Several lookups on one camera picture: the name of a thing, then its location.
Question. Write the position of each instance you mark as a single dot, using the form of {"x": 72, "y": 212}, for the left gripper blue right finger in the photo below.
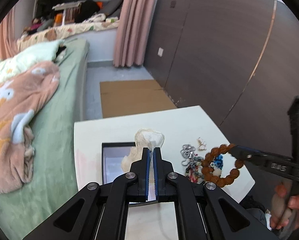
{"x": 204, "y": 211}

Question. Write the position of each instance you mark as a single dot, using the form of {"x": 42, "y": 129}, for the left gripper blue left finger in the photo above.
{"x": 99, "y": 211}

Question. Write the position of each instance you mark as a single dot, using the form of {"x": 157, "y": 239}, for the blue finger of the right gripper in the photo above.
{"x": 242, "y": 152}

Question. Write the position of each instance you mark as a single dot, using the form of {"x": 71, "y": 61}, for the black square jewelry box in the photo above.
{"x": 117, "y": 158}

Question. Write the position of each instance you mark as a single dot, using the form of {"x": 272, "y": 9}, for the person's right hand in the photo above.
{"x": 293, "y": 204}

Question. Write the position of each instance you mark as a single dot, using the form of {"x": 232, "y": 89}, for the white butterfly hair clip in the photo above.
{"x": 201, "y": 144}

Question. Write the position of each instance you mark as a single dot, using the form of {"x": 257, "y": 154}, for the green sheeted bed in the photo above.
{"x": 54, "y": 179}

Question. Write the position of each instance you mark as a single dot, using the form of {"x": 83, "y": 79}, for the pink floral blanket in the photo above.
{"x": 21, "y": 98}

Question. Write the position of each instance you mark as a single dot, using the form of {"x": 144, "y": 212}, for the flattened cardboard sheet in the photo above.
{"x": 120, "y": 98}

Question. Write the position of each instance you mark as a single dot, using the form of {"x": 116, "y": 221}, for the pale green quilt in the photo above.
{"x": 45, "y": 51}

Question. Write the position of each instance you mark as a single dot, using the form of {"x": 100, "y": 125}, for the right pink curtain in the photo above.
{"x": 132, "y": 32}

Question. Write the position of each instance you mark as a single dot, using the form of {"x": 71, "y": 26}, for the pink curtain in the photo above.
{"x": 132, "y": 32}
{"x": 8, "y": 47}

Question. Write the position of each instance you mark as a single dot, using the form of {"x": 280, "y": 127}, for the floral window seat cushion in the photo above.
{"x": 63, "y": 32}

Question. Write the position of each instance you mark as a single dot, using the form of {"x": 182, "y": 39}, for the left pink curtain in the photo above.
{"x": 8, "y": 47}

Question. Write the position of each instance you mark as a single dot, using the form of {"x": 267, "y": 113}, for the grey cushion on sill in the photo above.
{"x": 111, "y": 7}

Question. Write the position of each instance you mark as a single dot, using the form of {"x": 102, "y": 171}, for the white wall socket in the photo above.
{"x": 160, "y": 52}

